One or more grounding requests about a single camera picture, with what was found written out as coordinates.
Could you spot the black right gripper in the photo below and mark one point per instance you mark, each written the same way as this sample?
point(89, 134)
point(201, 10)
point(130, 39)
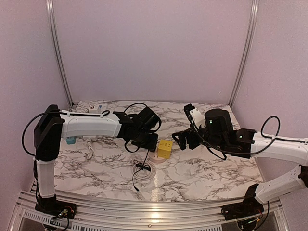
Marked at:
point(182, 134)

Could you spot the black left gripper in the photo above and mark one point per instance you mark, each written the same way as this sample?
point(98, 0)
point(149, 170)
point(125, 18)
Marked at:
point(151, 145)

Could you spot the yellow cube socket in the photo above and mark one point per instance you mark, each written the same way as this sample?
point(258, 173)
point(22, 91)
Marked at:
point(164, 149)

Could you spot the black power adapter with cable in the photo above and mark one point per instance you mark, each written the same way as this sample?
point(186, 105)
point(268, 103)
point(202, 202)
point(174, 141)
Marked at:
point(140, 167)

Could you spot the pink round power strip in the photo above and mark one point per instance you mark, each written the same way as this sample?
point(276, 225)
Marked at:
point(145, 171)

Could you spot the long white power strip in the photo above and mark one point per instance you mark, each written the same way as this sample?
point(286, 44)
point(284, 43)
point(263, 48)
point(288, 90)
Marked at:
point(90, 139)

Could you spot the white cube socket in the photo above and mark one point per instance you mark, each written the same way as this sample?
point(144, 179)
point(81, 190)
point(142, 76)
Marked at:
point(94, 109)

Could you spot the teal power strip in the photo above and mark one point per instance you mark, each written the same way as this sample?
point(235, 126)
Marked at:
point(71, 140)

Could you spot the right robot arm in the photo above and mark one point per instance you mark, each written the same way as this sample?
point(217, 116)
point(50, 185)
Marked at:
point(215, 131)

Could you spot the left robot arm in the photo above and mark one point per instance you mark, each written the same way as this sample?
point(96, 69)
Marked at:
point(42, 136)

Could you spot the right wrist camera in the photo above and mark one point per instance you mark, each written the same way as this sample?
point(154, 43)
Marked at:
point(194, 116)

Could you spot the front aluminium rail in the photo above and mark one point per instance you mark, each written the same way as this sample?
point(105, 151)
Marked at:
point(101, 214)

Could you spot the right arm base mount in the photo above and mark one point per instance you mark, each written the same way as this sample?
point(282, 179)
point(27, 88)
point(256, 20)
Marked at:
point(248, 207)

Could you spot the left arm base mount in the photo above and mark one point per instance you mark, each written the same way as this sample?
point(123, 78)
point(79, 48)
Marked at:
point(54, 207)

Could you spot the right aluminium frame post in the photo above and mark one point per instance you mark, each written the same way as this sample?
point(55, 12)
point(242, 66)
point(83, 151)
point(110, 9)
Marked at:
point(246, 51)

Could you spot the aluminium frame post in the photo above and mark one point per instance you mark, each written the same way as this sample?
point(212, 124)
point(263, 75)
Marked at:
point(57, 50)
point(246, 51)

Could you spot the left aluminium frame post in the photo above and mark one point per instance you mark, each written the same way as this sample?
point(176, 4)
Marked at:
point(57, 50)

